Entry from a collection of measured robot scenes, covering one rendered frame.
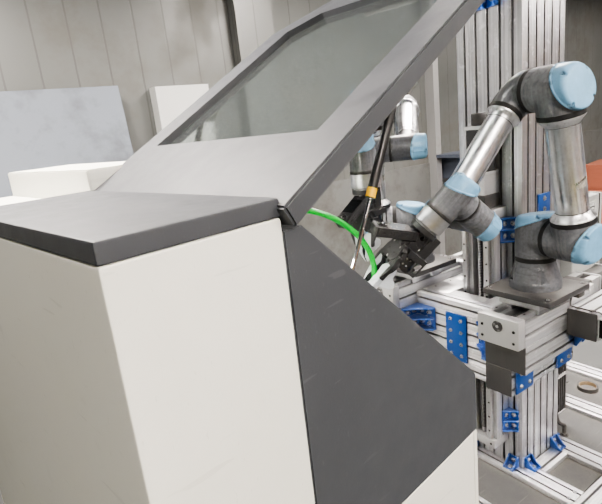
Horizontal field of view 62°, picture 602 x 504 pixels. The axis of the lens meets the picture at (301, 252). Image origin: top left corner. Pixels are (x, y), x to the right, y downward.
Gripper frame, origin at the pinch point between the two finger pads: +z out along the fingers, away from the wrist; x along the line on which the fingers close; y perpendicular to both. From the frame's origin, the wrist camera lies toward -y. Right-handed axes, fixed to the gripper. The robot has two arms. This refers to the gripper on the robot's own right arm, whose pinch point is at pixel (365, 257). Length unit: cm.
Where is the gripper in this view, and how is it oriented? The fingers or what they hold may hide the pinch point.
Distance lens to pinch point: 147.2
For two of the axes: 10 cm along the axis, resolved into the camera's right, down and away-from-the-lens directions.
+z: 1.1, 9.6, 2.5
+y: 7.1, -2.5, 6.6
